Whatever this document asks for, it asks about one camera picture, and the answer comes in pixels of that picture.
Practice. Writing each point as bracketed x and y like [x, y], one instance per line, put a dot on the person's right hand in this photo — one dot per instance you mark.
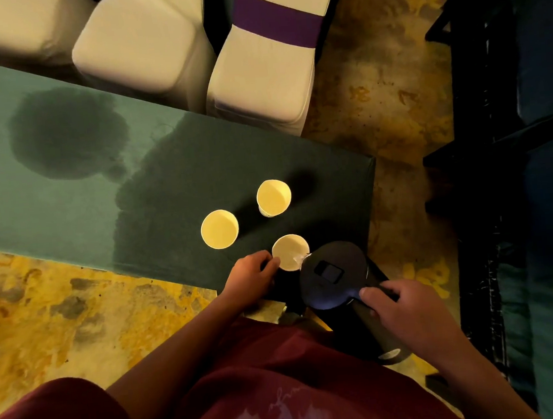
[414, 318]

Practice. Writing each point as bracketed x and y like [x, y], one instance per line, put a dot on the person's left hand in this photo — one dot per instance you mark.
[246, 279]

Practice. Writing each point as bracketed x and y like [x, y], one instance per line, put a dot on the person's right thumb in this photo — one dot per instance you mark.
[372, 297]

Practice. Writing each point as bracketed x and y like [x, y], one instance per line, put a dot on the person's left thumb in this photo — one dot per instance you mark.
[268, 269]

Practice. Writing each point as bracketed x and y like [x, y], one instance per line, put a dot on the black electric kettle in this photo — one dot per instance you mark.
[346, 292]

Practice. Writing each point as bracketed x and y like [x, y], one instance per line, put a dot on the white paper cup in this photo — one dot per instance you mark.
[290, 252]
[219, 229]
[273, 197]

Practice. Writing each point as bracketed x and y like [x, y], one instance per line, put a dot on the person's left forearm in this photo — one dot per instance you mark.
[174, 370]

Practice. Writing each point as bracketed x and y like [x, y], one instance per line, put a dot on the person's right forearm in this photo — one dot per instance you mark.
[480, 387]

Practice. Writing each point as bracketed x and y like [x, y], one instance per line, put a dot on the person's red shirt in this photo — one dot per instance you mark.
[254, 392]

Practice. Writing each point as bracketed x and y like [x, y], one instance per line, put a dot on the green tablecloth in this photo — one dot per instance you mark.
[158, 178]

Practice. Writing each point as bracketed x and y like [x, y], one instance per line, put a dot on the white covered chair purple band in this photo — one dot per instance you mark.
[268, 63]

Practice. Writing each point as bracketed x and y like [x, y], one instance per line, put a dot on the dark blue covered table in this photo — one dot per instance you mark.
[544, 183]

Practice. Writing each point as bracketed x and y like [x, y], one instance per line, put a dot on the black chair frame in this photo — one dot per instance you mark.
[470, 103]

